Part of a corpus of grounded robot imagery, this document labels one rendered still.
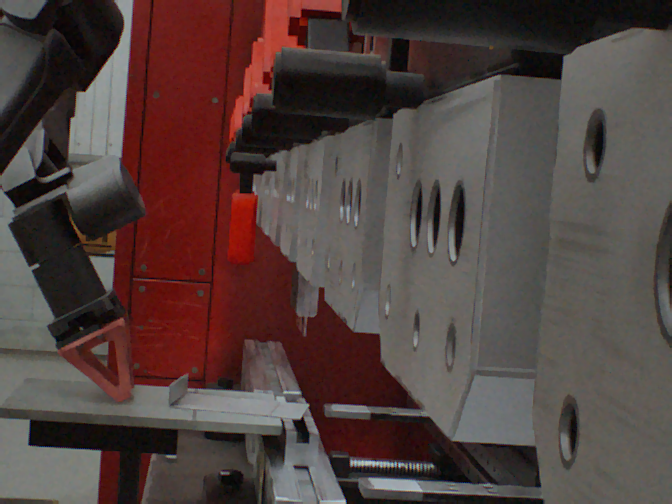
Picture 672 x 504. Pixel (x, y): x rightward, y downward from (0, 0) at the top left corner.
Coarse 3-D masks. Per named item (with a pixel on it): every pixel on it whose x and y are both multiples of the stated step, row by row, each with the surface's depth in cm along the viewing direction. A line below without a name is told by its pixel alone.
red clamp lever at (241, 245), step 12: (240, 156) 114; (252, 156) 114; (264, 156) 115; (240, 168) 114; (252, 168) 114; (264, 168) 114; (276, 168) 115; (240, 180) 115; (252, 180) 115; (240, 192) 115; (252, 192) 115; (240, 204) 114; (252, 204) 114; (240, 216) 114; (252, 216) 114; (240, 228) 114; (252, 228) 115; (240, 240) 114; (252, 240) 115; (228, 252) 115; (240, 252) 114; (252, 252) 115
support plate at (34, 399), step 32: (32, 384) 134; (64, 384) 136; (96, 384) 137; (0, 416) 121; (32, 416) 121; (64, 416) 121; (96, 416) 121; (128, 416) 122; (160, 416) 123; (224, 416) 125; (256, 416) 127
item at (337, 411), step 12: (324, 408) 133; (336, 408) 132; (348, 408) 133; (360, 408) 133; (372, 408) 134; (384, 408) 134; (396, 408) 135; (396, 420) 132; (408, 420) 132; (420, 420) 132; (432, 420) 132; (480, 444) 129; (492, 444) 129; (504, 444) 129
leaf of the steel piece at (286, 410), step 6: (282, 402) 134; (288, 402) 135; (276, 408) 131; (282, 408) 131; (288, 408) 132; (294, 408) 132; (300, 408) 132; (306, 408) 132; (270, 414) 127; (276, 414) 128; (282, 414) 128; (288, 414) 128; (294, 414) 128; (300, 414) 129
